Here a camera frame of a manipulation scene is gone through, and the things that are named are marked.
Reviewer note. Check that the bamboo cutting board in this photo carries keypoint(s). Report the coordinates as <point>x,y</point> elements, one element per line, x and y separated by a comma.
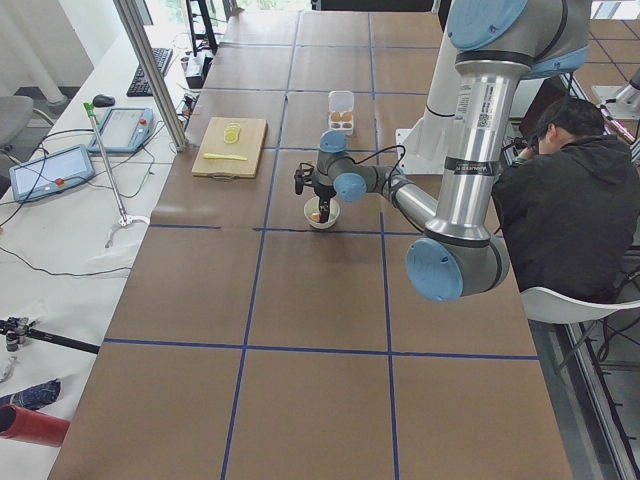
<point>249,143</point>

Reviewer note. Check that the lemon slice leftmost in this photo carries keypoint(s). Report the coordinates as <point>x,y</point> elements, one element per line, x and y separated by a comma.
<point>230,137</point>

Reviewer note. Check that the white ceramic bowl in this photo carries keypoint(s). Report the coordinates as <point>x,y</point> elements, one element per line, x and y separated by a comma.
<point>311,206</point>

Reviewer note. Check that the teach pendant near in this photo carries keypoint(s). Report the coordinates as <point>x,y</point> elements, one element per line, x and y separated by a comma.
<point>51,174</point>

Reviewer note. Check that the red cylinder bottle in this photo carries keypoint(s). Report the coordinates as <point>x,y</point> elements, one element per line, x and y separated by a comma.
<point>31,426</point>

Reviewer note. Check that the black tripod clamp tool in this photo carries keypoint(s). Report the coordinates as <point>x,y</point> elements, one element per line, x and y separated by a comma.
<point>17,330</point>

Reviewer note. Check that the aluminium frame post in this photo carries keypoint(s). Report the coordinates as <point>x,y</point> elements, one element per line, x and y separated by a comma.
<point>134,27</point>

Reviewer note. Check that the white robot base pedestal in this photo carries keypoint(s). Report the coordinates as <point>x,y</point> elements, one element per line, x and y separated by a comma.
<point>420,156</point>

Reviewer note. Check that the teach pendant far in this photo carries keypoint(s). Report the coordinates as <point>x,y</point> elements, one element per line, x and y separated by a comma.
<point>123,130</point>

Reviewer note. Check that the teach pendant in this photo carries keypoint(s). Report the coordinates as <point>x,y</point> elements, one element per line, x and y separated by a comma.
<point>123,130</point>
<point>51,174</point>

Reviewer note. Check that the dark blue folded umbrella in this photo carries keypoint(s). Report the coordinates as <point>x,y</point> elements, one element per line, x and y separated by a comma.
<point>35,397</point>

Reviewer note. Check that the black computer mouse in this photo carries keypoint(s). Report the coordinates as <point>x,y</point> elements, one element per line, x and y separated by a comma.
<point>102,101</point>

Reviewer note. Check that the white plastic chair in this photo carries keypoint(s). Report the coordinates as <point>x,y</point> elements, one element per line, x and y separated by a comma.
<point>547,306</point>

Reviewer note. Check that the person in black hoodie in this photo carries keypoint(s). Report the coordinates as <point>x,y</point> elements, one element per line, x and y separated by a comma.
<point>569,206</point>

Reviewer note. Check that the clear plastic egg box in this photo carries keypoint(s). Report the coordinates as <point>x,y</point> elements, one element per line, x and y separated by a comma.
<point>341,101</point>

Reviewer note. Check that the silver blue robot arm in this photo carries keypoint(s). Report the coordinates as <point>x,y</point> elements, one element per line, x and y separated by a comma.
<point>497,44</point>

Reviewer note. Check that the yellow plastic knife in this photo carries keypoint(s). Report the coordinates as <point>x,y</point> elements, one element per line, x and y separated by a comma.
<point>232,157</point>

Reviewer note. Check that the reacher grabber stick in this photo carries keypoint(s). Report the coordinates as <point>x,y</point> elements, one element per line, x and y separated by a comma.
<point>125,219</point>

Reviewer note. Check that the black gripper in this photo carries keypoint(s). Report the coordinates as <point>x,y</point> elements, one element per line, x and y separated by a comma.
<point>324,190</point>

